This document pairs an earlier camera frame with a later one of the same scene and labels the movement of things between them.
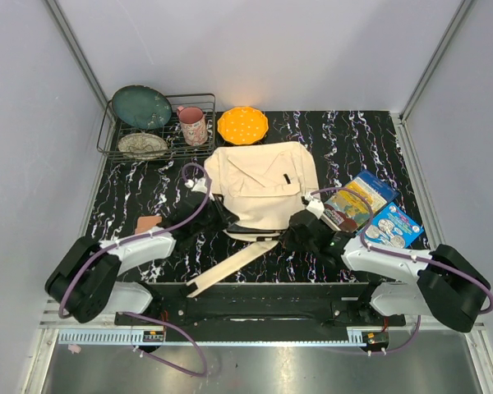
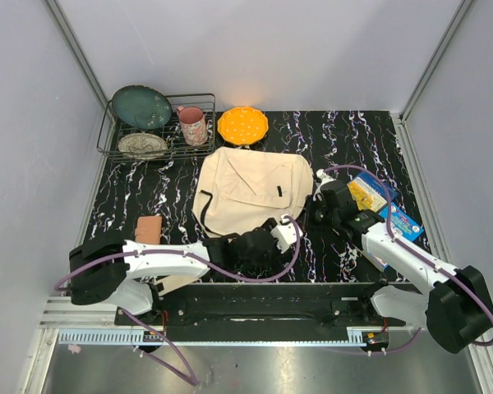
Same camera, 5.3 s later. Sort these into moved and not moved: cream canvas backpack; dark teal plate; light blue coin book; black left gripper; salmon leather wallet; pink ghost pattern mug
Moved: black left gripper; cream canvas backpack
Not moved: pink ghost pattern mug; light blue coin book; dark teal plate; salmon leather wallet
